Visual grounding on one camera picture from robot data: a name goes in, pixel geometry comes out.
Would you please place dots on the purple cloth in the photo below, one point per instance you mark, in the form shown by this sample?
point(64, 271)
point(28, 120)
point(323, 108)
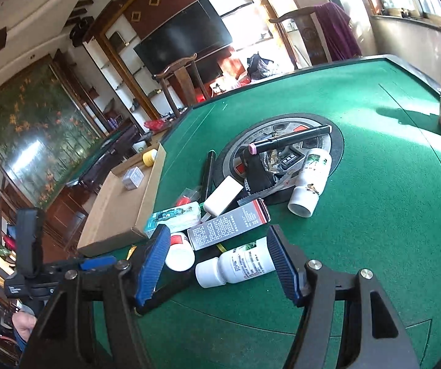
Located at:
point(337, 30)

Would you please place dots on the white charger plug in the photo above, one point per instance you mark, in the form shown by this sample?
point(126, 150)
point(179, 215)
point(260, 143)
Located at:
point(222, 196)

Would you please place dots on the long grey and red carton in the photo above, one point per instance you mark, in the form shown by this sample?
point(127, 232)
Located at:
point(224, 226)

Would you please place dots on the red plastic bag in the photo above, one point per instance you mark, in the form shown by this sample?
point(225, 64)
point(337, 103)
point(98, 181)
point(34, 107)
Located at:
point(155, 124)

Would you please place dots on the teal tissue pack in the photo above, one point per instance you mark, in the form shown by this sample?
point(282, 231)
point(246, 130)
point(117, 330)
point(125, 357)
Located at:
point(174, 215)

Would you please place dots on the dark mahjong table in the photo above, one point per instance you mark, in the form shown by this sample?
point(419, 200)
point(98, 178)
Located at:
point(105, 153)

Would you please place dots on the round table control panel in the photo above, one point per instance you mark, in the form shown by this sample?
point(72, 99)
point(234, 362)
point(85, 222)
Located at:
point(270, 127)

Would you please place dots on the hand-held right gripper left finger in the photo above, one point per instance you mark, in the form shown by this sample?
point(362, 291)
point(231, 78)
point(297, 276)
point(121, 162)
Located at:
point(154, 263)

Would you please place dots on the black strip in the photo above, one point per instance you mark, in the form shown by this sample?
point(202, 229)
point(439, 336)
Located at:
point(170, 292)

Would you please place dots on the black tube with pink end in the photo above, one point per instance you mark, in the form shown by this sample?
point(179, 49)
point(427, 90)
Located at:
point(293, 136)

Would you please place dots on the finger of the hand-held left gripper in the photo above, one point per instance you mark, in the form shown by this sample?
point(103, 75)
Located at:
point(97, 263)

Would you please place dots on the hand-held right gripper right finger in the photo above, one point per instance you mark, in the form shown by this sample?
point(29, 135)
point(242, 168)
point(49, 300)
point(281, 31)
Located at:
point(282, 267)

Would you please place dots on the small grey carton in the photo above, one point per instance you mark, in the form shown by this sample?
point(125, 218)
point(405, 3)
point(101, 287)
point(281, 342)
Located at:
point(132, 178)

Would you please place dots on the red candle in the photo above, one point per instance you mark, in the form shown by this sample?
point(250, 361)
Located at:
point(184, 200)

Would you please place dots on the black speaker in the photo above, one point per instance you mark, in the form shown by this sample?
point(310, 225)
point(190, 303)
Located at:
point(80, 30)

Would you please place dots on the white medicine bottle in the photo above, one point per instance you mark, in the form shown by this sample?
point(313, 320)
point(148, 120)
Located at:
point(309, 188)
point(243, 265)

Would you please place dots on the white bottle with red label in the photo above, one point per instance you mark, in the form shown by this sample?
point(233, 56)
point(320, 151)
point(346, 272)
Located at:
point(180, 255)

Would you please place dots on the shallow cardboard box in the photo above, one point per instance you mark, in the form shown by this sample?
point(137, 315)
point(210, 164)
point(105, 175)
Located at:
point(116, 207)

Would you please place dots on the yellow tape roll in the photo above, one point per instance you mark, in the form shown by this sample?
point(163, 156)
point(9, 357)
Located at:
point(150, 157)

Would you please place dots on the black foil pouch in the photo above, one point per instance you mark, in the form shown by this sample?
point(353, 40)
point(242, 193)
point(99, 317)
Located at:
point(257, 178)

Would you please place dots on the person's left hand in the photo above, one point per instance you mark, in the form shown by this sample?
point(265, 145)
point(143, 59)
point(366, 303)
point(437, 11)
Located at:
point(24, 324)

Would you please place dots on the floral wall painting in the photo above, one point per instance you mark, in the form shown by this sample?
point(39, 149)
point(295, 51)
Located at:
point(32, 138)

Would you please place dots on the wooden chair with round carving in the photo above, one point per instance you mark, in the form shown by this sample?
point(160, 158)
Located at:
point(312, 38)

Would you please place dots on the white bucket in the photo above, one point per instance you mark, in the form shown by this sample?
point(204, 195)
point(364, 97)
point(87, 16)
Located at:
point(139, 147)

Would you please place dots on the black pen with green cap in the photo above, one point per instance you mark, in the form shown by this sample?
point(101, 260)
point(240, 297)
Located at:
point(207, 173)

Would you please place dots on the black flat television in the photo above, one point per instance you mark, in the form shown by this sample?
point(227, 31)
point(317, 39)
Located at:
point(184, 34)

